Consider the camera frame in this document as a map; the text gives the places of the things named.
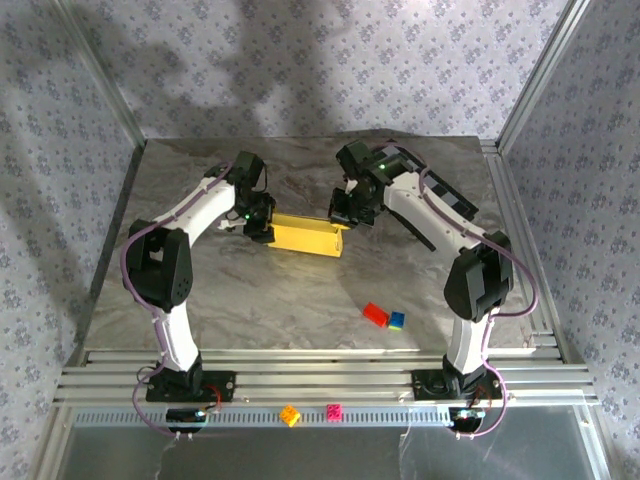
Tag black left circuit board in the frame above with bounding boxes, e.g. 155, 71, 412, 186
166, 407, 207, 434

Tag grey slotted cable duct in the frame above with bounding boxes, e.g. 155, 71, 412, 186
74, 405, 454, 426

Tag white yellow paper box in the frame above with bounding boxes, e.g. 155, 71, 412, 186
267, 212, 351, 260

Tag aluminium side rail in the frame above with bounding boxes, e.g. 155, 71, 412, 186
74, 139, 147, 361
479, 139, 574, 361

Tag black white chessboard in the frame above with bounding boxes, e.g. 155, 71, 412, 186
382, 141, 480, 251

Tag black right circuit board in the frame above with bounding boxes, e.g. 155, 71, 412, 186
448, 407, 486, 432

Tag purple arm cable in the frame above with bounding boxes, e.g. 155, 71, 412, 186
121, 159, 269, 444
372, 142, 540, 441

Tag glossy metal panel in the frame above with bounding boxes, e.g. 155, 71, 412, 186
37, 404, 609, 480

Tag black circuit board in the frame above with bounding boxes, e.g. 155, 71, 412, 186
448, 407, 486, 432
166, 407, 207, 434

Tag red toy brick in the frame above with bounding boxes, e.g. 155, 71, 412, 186
362, 301, 390, 329

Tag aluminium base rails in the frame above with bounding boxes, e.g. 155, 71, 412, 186
53, 348, 601, 407

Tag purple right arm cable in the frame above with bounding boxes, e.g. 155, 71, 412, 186
372, 142, 540, 441

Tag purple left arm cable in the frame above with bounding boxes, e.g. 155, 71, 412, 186
121, 159, 269, 444

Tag aluminium frame post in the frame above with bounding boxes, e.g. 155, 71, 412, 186
496, 0, 595, 147
52, 0, 149, 145

